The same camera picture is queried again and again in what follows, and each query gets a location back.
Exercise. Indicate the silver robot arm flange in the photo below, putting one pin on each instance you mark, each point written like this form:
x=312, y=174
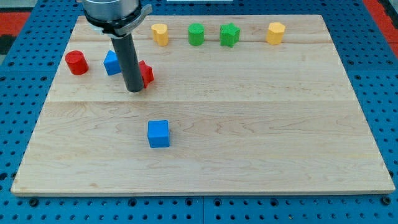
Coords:
x=116, y=18

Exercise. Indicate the blue cube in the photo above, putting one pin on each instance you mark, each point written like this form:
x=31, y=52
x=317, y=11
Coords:
x=158, y=133

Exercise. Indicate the red star block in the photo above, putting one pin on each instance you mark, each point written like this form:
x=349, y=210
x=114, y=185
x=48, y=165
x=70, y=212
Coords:
x=146, y=73

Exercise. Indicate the green star block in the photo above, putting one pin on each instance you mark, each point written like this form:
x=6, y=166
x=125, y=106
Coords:
x=229, y=34

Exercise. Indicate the light wooden board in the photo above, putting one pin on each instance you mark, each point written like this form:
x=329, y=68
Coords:
x=253, y=119

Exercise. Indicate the green cylinder block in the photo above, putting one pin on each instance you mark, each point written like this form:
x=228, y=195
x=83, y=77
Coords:
x=196, y=33

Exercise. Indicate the yellow heart block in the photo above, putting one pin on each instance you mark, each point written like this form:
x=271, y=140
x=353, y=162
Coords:
x=160, y=34

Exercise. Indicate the blue pentagon block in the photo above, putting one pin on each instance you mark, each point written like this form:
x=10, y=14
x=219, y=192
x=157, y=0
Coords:
x=111, y=63

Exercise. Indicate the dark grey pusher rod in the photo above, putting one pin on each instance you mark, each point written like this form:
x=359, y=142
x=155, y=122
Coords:
x=128, y=62

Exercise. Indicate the yellow hexagon block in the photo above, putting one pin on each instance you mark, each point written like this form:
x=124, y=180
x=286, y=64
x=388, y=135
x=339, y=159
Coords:
x=275, y=33

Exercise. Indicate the red cylinder block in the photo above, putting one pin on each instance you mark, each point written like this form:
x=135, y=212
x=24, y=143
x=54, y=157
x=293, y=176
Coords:
x=76, y=62

